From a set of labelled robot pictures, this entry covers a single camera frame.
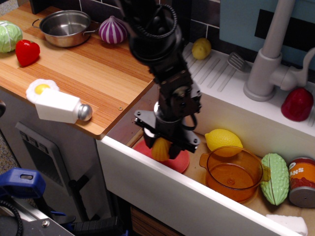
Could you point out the green toy cabbage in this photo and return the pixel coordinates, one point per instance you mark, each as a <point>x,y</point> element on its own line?
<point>10,34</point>

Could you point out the toy fried egg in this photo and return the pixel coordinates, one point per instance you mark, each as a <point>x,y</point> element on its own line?
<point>36,88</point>

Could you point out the grey toy spatula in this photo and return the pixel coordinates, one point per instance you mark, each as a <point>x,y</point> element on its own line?
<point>238,63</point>

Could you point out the green toy bitter gourd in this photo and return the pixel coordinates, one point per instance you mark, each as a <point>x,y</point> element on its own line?
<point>276,189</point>

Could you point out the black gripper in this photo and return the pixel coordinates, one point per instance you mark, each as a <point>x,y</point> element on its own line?
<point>176,132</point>

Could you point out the transparent orange plastic pot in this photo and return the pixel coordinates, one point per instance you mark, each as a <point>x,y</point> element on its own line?
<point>234,172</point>

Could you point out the red toy beans can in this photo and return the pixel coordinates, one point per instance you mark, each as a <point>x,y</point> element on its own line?
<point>302,182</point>

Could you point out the stainless steel pot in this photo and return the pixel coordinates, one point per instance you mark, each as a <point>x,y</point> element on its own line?
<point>67,28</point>

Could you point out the yellow toy potato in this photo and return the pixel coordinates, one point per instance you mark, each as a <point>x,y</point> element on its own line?
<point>201,48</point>

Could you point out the purple striped toy onion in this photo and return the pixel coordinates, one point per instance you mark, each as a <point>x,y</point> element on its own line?
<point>112,31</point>

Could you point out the blue clamp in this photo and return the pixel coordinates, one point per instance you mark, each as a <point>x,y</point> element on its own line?
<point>22,183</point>

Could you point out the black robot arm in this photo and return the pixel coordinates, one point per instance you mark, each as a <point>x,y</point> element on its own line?
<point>156,40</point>

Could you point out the white salt shaker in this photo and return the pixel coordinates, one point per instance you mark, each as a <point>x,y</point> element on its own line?
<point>57,106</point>

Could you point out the pink plastic plate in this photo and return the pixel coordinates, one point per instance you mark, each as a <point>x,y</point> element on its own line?
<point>179,164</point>

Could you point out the yellow toy corn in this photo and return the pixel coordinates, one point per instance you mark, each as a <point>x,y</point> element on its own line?
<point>160,150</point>

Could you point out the yellow toy lemon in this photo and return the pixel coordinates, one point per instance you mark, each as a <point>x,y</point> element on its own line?
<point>223,142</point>

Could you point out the red toy pepper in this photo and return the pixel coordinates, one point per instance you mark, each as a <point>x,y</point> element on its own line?
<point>298,105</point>

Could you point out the grey toy faucet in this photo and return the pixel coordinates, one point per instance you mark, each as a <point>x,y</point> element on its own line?
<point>267,70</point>

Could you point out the white toy sink basin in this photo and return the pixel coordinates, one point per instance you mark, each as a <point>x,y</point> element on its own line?
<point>183,201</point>

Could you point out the grey toy oven door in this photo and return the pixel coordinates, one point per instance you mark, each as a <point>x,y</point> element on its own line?
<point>46,158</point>

